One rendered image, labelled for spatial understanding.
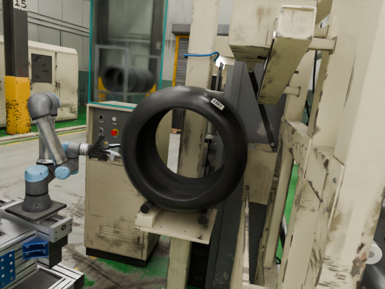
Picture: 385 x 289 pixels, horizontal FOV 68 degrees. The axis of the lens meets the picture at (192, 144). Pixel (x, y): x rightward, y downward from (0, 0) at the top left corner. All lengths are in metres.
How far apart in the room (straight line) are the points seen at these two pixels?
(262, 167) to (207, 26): 0.79
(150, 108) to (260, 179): 0.71
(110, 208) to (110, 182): 0.21
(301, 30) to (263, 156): 0.82
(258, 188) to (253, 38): 0.88
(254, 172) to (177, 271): 0.84
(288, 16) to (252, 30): 0.13
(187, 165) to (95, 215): 1.06
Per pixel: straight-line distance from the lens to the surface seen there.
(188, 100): 1.20
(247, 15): 0.96
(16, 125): 6.90
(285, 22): 0.86
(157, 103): 1.24
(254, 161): 1.54
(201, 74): 1.58
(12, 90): 6.86
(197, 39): 1.60
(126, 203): 2.28
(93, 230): 2.53
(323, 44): 0.96
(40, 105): 1.70
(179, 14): 11.65
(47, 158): 1.88
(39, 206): 1.82
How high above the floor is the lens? 1.52
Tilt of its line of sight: 13 degrees down
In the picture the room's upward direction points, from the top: 6 degrees clockwise
